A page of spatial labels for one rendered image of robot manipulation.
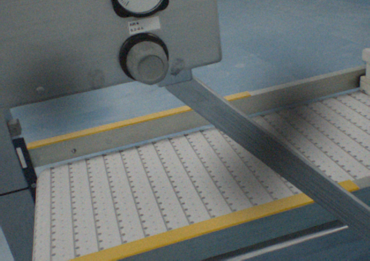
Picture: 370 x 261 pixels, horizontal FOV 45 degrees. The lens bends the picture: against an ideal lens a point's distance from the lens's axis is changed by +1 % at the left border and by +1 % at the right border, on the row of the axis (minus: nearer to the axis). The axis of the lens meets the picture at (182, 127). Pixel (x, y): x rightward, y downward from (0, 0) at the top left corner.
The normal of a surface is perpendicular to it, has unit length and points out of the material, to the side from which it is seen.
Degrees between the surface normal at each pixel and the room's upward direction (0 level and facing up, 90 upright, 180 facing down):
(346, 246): 90
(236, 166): 0
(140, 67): 90
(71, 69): 90
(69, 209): 0
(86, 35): 90
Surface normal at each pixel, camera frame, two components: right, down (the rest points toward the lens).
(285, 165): -0.32, 0.43
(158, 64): 0.26, 0.41
